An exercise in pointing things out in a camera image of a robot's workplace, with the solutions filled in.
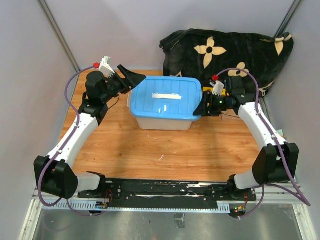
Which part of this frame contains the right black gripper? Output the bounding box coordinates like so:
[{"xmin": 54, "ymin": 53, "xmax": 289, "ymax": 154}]
[{"xmin": 193, "ymin": 91, "xmax": 231, "ymax": 117}]

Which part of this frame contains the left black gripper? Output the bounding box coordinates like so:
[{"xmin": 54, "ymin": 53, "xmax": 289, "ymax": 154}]
[{"xmin": 101, "ymin": 64, "xmax": 147, "ymax": 103}]

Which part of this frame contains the blue plastic lid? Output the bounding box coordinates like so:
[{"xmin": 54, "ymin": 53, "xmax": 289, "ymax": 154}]
[{"xmin": 129, "ymin": 76, "xmax": 203, "ymax": 122}]

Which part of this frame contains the white plastic bin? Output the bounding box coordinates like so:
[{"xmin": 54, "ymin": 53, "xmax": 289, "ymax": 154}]
[{"xmin": 127, "ymin": 93, "xmax": 201, "ymax": 131}]

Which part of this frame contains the yellow test tube rack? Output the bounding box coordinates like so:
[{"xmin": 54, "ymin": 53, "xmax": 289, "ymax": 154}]
[{"xmin": 202, "ymin": 87, "xmax": 229, "ymax": 96}]

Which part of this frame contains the clear plastic tube rack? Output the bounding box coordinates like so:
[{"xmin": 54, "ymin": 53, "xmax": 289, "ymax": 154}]
[{"xmin": 221, "ymin": 109, "xmax": 242, "ymax": 122}]

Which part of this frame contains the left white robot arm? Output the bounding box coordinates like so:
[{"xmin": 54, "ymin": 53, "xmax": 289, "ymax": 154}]
[{"xmin": 34, "ymin": 63, "xmax": 146, "ymax": 200}]

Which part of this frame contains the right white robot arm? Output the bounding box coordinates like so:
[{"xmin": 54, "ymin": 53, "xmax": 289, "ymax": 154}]
[{"xmin": 193, "ymin": 76, "xmax": 299, "ymax": 200}]

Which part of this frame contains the black floral blanket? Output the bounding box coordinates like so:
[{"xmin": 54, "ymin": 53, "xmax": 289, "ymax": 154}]
[{"xmin": 159, "ymin": 28, "xmax": 294, "ymax": 97}]

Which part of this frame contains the green cartoon cloth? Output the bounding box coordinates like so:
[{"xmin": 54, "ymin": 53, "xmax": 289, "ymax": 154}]
[{"xmin": 277, "ymin": 129, "xmax": 286, "ymax": 139}]

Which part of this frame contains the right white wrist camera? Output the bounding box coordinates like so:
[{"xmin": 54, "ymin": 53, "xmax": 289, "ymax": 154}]
[{"xmin": 209, "ymin": 75, "xmax": 225, "ymax": 96}]

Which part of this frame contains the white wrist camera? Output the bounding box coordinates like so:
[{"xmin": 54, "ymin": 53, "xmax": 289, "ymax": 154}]
[
  {"xmin": 209, "ymin": 75, "xmax": 225, "ymax": 96},
  {"xmin": 98, "ymin": 56, "xmax": 115, "ymax": 78}
]

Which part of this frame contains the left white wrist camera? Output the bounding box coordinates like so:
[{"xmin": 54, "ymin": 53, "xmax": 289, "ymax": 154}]
[{"xmin": 98, "ymin": 56, "xmax": 115, "ymax": 78}]

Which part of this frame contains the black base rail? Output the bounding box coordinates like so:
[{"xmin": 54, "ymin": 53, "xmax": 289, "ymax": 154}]
[{"xmin": 77, "ymin": 177, "xmax": 258, "ymax": 208}]

